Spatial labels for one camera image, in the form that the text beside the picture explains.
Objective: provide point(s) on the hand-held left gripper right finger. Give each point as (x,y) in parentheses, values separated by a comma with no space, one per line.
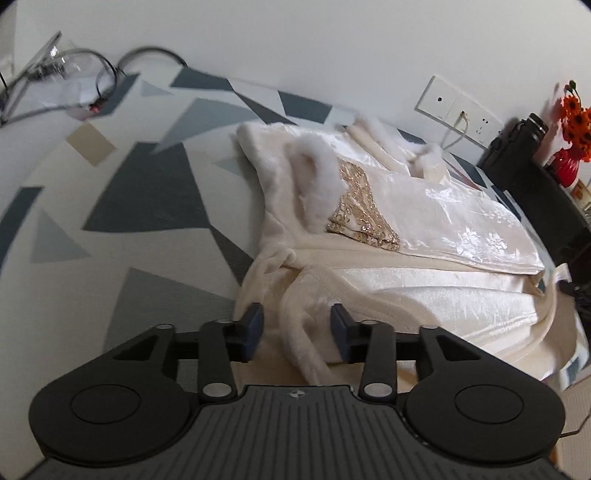
(340,332)

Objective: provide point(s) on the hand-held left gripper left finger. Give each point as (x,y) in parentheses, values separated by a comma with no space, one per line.
(253,332)

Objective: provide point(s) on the cream velvet robe fur trim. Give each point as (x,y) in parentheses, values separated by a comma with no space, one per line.
(415,286)

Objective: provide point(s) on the geometric patterned bed sheet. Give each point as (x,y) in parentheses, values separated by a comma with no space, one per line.
(138,194)

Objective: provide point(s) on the black side table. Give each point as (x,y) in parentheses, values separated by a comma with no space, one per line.
(554,212)

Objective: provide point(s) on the black bag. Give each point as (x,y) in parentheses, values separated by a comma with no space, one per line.
(512,143)

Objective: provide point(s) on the red plug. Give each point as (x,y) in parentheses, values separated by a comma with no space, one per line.
(95,109)

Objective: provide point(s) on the red vase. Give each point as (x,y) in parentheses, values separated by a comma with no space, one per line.
(565,166)

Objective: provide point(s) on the orange flowers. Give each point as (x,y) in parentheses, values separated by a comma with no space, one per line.
(577,120)

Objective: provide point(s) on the white wall outlet panel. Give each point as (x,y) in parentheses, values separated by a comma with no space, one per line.
(438,99)

